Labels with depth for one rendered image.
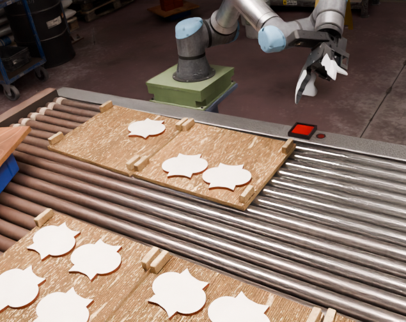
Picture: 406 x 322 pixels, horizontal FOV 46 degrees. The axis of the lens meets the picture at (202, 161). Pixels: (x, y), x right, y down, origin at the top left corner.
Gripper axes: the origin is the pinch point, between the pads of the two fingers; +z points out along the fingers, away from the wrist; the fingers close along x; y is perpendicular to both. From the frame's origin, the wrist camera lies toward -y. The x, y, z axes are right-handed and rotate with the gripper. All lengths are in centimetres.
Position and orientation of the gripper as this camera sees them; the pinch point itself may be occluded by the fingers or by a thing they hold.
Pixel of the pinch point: (311, 91)
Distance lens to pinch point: 123.0
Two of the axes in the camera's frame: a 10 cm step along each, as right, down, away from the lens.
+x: -4.2, 2.8, 8.6
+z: -2.3, 8.9, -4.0
